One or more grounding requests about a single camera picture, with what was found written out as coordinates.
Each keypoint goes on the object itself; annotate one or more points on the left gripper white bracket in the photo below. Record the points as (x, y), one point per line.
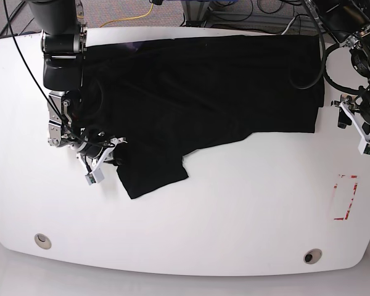
(353, 111)

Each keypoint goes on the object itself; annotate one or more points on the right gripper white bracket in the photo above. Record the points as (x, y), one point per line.
(91, 154)

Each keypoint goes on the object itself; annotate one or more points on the black t-shirt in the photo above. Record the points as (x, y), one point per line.
(171, 97)

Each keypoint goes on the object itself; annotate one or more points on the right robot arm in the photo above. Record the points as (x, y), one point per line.
(76, 99)

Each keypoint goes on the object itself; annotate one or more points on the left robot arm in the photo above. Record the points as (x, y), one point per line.
(348, 24)

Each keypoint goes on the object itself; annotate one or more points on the red tape rectangle marking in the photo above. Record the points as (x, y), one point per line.
(343, 195)

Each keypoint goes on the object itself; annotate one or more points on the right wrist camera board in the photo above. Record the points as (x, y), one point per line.
(94, 177)

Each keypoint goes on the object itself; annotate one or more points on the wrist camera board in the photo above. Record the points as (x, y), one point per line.
(94, 177)
(364, 147)

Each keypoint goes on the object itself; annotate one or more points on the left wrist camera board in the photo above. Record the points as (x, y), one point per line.
(364, 147)

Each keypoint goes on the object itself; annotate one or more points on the left table cable grommet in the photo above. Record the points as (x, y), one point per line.
(43, 241)

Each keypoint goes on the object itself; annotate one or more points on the table cable grommet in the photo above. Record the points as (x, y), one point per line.
(43, 241)
(312, 256)

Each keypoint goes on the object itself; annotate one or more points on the right table cable grommet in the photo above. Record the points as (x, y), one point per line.
(312, 256)

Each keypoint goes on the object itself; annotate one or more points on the aluminium frame stand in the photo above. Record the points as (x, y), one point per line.
(195, 12)

